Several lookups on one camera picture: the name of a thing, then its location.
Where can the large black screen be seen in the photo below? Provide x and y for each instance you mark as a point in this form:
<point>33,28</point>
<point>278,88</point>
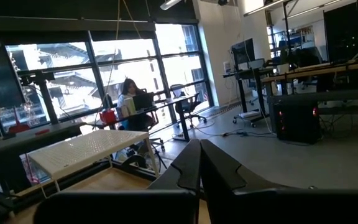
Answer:
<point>350,31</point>

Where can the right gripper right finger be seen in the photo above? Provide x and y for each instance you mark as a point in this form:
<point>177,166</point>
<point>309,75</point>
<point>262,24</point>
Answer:
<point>219,180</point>

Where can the white ceiling lamp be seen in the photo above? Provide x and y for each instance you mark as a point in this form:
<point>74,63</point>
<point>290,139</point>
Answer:
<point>169,3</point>

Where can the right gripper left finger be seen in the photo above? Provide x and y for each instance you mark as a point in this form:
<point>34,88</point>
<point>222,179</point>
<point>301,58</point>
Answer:
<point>185,174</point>

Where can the red box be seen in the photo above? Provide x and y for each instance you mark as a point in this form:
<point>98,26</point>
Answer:
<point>107,117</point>

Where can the white perforated metal shelf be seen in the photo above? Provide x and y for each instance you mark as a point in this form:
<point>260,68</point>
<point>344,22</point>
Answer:
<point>82,149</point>

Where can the black monitor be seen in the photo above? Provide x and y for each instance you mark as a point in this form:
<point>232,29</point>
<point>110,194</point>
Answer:
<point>242,51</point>
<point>2,74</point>

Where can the black laptop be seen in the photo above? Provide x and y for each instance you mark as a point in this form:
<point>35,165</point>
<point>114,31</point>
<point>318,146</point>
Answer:
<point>143,102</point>

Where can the small red oval object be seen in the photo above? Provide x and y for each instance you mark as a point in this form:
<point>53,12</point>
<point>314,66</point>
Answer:
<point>42,132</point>

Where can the black office desk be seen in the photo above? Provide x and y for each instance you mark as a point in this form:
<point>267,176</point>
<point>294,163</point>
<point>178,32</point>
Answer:
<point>183,123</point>

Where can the long wooden table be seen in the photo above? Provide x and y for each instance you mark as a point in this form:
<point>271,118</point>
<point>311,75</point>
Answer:
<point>322,70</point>

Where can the black curved bracket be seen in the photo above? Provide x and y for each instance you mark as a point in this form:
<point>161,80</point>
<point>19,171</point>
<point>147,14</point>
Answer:
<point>134,156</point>

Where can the grey desk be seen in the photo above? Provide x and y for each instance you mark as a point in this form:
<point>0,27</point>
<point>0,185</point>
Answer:
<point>26,140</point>

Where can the black computer tower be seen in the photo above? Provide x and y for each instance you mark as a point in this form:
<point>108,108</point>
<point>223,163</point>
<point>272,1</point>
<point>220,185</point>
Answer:
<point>294,124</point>

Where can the person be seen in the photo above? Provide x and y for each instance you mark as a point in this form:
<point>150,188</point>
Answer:
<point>129,93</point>

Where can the black office chair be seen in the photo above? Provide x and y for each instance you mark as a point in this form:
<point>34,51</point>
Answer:
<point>187,107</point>

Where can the black rolling stand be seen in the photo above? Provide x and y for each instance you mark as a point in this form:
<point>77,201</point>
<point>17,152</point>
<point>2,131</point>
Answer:
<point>257,93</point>

